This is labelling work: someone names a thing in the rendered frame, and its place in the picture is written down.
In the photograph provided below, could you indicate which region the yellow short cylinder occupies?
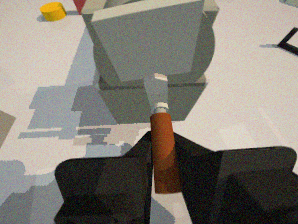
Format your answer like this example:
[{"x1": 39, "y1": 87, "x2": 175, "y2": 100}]
[{"x1": 40, "y1": 2, "x2": 67, "y2": 22}]

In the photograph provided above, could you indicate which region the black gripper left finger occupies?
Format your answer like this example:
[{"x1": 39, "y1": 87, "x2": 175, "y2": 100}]
[{"x1": 55, "y1": 131, "x2": 153, "y2": 224}]

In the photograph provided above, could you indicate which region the black l-shaped rod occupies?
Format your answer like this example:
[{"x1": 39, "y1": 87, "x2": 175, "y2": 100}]
[{"x1": 277, "y1": 27, "x2": 298, "y2": 55}]

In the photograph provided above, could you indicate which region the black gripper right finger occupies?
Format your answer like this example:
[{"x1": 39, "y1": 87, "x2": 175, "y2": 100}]
[{"x1": 173, "y1": 132, "x2": 297, "y2": 224}]

